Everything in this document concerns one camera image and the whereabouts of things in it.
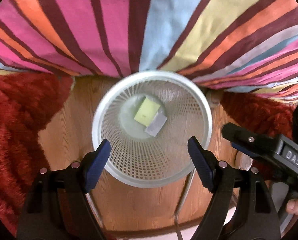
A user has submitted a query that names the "colourful striped bed sheet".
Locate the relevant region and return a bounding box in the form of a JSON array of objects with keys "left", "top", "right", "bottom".
[{"left": 0, "top": 0, "right": 298, "bottom": 101}]

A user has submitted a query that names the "white mesh trash basket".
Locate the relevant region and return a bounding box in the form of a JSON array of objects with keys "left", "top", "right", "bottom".
[{"left": 92, "top": 71, "right": 212, "bottom": 188}]

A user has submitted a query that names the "white lavender barcode box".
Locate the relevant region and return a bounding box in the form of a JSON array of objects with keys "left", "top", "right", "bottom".
[{"left": 145, "top": 112, "right": 167, "bottom": 137}]

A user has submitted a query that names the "red fluffy rug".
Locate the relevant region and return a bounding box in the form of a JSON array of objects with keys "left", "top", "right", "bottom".
[{"left": 0, "top": 72, "right": 73, "bottom": 236}]

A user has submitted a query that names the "person's right hand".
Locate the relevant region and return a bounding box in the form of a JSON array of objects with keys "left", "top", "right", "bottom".
[{"left": 285, "top": 198, "right": 298, "bottom": 216}]

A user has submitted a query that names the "lime green box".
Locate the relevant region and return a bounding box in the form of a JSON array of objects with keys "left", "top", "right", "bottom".
[{"left": 134, "top": 97, "right": 160, "bottom": 127}]

